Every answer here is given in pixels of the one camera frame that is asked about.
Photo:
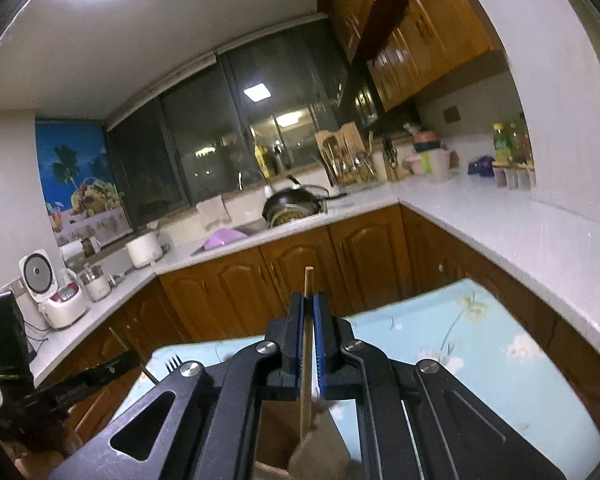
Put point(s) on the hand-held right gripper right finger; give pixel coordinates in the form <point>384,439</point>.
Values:
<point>321,340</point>

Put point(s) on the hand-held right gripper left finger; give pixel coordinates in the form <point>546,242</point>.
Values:
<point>296,332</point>

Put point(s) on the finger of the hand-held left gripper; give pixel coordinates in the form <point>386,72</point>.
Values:
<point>100,372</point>

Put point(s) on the metal chopstick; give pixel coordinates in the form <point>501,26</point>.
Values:
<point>148,376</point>

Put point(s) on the wooden chopstick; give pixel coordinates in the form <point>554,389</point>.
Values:
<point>308,280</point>

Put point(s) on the metal fork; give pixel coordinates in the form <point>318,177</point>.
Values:
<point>173,361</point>

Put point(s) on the wooden utensil holder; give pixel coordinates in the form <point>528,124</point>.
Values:
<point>280,435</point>

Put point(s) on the white rice cooker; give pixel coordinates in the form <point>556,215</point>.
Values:
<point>62,305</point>

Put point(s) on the wooden base cabinets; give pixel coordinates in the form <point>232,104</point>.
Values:
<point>370,255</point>

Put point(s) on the blue floral tablecloth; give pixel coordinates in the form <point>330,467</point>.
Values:
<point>430,340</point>

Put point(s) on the patterned dish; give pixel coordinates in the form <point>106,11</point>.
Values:
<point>286,216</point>

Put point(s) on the purple plastic basin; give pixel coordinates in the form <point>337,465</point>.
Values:
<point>224,240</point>

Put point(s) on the white electric pot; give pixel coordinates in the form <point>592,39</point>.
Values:
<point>142,251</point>

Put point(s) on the black wok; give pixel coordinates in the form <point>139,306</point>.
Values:
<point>290,199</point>

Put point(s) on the beige hanging towel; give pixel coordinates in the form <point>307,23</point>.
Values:
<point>214,212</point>

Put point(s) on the metal sink faucet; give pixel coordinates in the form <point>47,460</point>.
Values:
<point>252,177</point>

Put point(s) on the dark dispenser bottle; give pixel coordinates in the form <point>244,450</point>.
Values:
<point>278,160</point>

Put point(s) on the yellow detergent bottle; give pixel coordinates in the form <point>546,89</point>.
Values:
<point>261,162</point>

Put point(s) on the cutlery drying rack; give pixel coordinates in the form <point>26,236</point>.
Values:
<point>345,157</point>

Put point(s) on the knife block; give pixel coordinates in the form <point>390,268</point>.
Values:
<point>392,160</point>

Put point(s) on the dark sliding window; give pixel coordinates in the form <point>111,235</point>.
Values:
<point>200,150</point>

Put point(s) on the pink and green containers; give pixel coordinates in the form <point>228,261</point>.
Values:
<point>427,157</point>

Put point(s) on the blue plastic object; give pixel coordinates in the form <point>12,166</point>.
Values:
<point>480,166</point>

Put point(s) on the row of spice jars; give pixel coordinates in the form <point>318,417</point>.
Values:
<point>515,177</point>

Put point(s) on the yellow drink bottle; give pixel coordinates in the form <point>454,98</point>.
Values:
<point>502,145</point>

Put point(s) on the cooking oil bottle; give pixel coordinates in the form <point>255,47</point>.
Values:
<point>521,145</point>

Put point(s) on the tropical fruit wall poster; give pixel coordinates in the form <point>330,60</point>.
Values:
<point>75,170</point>

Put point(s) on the dark wall outlet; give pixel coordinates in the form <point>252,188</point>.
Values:
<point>452,114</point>

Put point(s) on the wooden wall cabinets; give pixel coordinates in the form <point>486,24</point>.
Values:
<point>430,35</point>

